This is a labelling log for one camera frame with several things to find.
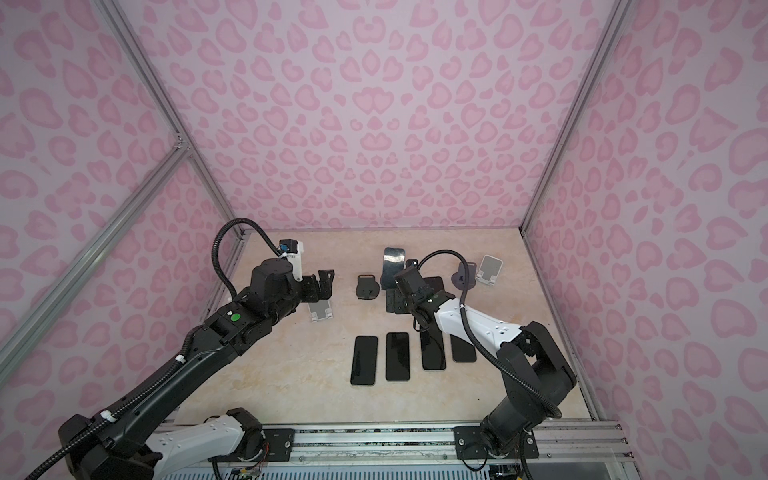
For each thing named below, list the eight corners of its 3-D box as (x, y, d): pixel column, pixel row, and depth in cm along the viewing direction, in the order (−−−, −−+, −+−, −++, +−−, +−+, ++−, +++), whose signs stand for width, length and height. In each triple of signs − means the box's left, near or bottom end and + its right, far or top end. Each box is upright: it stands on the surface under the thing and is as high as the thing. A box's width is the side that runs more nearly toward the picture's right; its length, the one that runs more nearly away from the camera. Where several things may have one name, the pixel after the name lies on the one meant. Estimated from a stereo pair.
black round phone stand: (358, 300, 102) (355, 287, 96) (359, 286, 106) (357, 273, 100) (379, 300, 102) (378, 287, 96) (379, 286, 106) (378, 273, 100)
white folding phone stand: (475, 280, 107) (480, 264, 100) (479, 269, 110) (484, 253, 103) (494, 287, 105) (500, 272, 98) (497, 275, 108) (504, 260, 101)
